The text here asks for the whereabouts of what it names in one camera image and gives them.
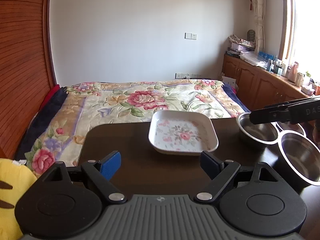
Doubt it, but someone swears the medium steel bowl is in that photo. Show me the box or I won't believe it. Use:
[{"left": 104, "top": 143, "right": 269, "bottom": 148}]
[{"left": 236, "top": 113, "right": 279, "bottom": 146}]

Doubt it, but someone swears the large steel bowl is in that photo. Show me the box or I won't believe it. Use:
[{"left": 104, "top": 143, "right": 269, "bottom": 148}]
[{"left": 277, "top": 130, "right": 319, "bottom": 187}]

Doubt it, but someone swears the floral square plate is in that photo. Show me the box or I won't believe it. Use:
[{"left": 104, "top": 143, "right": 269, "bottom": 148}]
[{"left": 148, "top": 110, "right": 219, "bottom": 156}]

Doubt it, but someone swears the small steel bowl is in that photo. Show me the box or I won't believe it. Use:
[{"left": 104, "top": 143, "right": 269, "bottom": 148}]
[{"left": 276, "top": 121, "right": 306, "bottom": 136}]

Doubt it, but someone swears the wooden cabinet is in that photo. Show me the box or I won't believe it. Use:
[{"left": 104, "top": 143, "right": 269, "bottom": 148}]
[{"left": 222, "top": 55, "right": 307, "bottom": 111}]

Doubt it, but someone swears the floral bed quilt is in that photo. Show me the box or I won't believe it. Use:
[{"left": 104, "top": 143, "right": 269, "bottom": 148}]
[{"left": 24, "top": 79, "right": 247, "bottom": 176}]

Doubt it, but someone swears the white paper bag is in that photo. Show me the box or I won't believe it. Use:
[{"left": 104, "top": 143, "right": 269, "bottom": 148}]
[{"left": 222, "top": 76, "right": 236, "bottom": 88}]

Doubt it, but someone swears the dark blue blanket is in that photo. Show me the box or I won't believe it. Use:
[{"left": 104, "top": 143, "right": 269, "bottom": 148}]
[{"left": 14, "top": 86, "right": 68, "bottom": 160}]

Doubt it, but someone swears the yellow plush toy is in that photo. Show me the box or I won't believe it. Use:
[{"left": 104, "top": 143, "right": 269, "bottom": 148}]
[{"left": 1, "top": 158, "right": 37, "bottom": 239}]

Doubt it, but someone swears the pile of folded cloth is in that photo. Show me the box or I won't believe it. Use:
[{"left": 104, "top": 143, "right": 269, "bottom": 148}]
[{"left": 228, "top": 34, "right": 255, "bottom": 48}]

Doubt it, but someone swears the red cloth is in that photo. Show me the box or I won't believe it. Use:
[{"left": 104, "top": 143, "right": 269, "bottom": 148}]
[{"left": 39, "top": 85, "right": 60, "bottom": 111}]

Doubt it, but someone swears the wooden slatted headboard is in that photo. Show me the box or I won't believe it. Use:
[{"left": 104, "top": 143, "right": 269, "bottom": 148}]
[{"left": 1, "top": 0, "right": 56, "bottom": 159}]

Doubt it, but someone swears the patterned curtain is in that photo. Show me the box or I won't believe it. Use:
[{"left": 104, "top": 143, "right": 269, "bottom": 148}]
[{"left": 252, "top": 0, "right": 266, "bottom": 53}]

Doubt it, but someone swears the wall power outlet strip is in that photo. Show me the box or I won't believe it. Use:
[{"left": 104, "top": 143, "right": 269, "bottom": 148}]
[{"left": 175, "top": 73, "right": 201, "bottom": 79}]

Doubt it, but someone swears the wall light switch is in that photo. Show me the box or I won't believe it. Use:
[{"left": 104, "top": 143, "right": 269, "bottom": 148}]
[{"left": 184, "top": 33, "right": 197, "bottom": 40}]

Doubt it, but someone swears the window frame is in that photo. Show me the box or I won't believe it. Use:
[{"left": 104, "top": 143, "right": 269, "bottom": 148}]
[{"left": 279, "top": 0, "right": 293, "bottom": 60}]

